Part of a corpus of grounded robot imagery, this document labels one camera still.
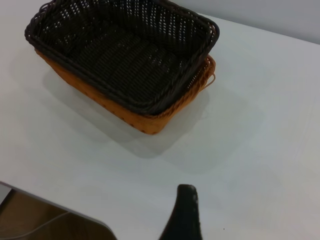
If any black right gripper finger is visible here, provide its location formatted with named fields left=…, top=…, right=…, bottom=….
left=157, top=184, right=205, bottom=240

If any orange wicker basket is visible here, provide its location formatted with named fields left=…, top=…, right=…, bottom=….
left=34, top=48, right=216, bottom=136

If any dark brown wicker basket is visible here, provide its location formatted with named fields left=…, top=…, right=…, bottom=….
left=24, top=0, right=221, bottom=116

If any white cable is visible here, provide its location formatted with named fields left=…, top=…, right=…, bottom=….
left=13, top=211, right=70, bottom=237

